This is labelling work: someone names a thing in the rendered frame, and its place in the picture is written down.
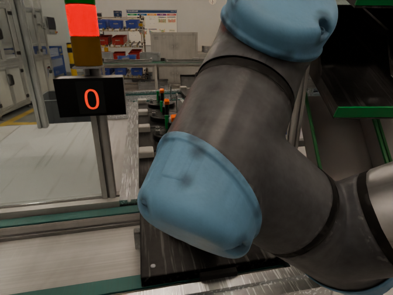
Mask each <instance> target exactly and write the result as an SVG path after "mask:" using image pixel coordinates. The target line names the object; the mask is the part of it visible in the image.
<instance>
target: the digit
mask: <svg viewBox="0 0 393 295"><path fill-rule="evenodd" d="M75 87H76V92H77V98H78V106H79V110H80V114H96V113H106V104H105V95H104V86H103V81H75Z"/></svg>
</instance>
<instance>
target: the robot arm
mask: <svg viewBox="0 0 393 295"><path fill-rule="evenodd" d="M220 18H221V22H220V26H219V29H218V32H217V34H216V37H215V40H214V41H213V43H212V46H211V48H210V49H209V51H208V53H207V55H206V57H205V59H204V60H203V62H202V64H201V66H200V68H199V70H198V72H196V73H195V80H194V82H193V84H192V86H191V88H190V89H189V91H188V94H187V96H186V97H185V100H184V101H183V103H182V105H181V107H180V109H179V110H178V112H177V114H176V116H175V118H174V120H173V122H172V124H171V126H170V128H169V130H168V131H167V133H166V134H165V135H163V136H162V138H161V139H160V141H159V143H158V145H157V149H156V156H155V158H154V160H153V162H152V164H151V167H150V169H149V171H148V173H147V176H146V178H145V180H144V182H143V184H142V186H141V188H140V191H139V193H138V196H137V205H138V208H139V211H140V213H141V215H142V216H143V218H144V219H145V220H146V221H147V222H149V223H150V224H152V225H153V226H154V227H156V228H158V229H159V230H161V231H163V232H165V233H166V234H168V235H170V236H172V237H174V238H176V239H179V240H181V241H184V242H186V243H188V244H189V245H192V246H194V247H196V248H199V249H202V250H203V251H207V252H209V253H212V254H215V255H218V256H222V257H225V258H231V259H237V258H241V257H242V256H244V255H245V254H246V253H247V252H248V251H249V249H250V247H251V244H252V243H253V244H255V245H256V246H258V247H259V248H261V249H263V250H265V251H267V252H269V253H271V254H273V255H275V256H277V257H279V258H280V259H282V260H284V261H286V262H287V263H289V264H290V265H292V266H294V267H295V268H297V269H299V270H300V271H302V272H304V273H305V274H306V275H307V276H308V277H309V278H310V279H312V280H313V281H314V282H316V283H317V284H319V285H321V286H323V287H325V288H327V289H329V290H332V291H335V292H338V293H341V294H344V295H383V294H384V293H386V292H387V291H389V290H390V289H391V288H393V161H392V162H389V163H386V164H383V165H380V166H378V167H375V168H372V169H370V170H368V171H365V172H362V173H359V174H355V175H353V176H350V177H347V178H345V179H342V180H339V181H334V180H333V179H332V178H331V177H330V176H329V175H328V174H326V173H325V172H324V171H323V170H322V169H320V168H319V167H317V166H316V165H315V164H313V163H312V162H311V161H310V160H309V159H308V158H307V157H306V156H304V155H303V154H302V153H301V152H300V151H299V150H298V149H297V148H296V147H294V146H293V145H292V144H290V143H289V142H288V141H287V139H286V136H285V135H286V132H287V129H288V125H289V122H290V119H291V115H292V112H293V109H294V104H295V101H296V98H297V95H298V91H299V88H300V85H301V81H302V78H303V76H304V74H305V72H306V69H307V68H308V66H309V65H310V63H311V62H312V61H314V60H316V59H317V58H318V57H319V56H320V55H321V54H322V51H323V46H324V44H325V43H326V42H327V40H328V38H329V37H330V36H331V34H332V33H333V31H334V29H335V27H336V24H337V20H338V8H337V3H336V0H227V2H226V4H225V5H224V6H223V7H222V10H221V13H220Z"/></svg>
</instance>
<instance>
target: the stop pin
mask: <svg viewBox="0 0 393 295"><path fill-rule="evenodd" d="M134 239H135V249H140V228H135V229H134Z"/></svg>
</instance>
